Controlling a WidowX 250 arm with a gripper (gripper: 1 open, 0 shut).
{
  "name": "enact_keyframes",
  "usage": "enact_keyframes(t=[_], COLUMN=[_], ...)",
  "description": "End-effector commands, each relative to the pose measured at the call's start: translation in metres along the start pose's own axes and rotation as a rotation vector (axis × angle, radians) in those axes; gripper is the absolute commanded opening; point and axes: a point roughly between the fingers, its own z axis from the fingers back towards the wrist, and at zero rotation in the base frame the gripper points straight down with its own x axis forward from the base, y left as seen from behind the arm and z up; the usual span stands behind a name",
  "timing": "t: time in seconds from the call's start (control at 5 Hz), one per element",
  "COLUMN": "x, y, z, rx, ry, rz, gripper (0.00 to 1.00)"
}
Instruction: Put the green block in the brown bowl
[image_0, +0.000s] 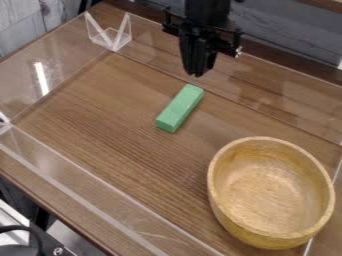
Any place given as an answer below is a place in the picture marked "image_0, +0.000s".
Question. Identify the clear acrylic enclosure wall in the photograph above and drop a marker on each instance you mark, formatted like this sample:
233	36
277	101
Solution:
82	149

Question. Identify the green rectangular block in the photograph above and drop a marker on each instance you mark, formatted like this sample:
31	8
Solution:
175	113

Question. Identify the light wooden bowl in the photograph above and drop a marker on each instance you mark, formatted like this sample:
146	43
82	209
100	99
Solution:
270	192

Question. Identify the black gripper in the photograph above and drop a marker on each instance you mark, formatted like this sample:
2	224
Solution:
206	32

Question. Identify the clear acrylic corner bracket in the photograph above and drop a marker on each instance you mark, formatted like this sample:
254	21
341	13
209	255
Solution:
110	38

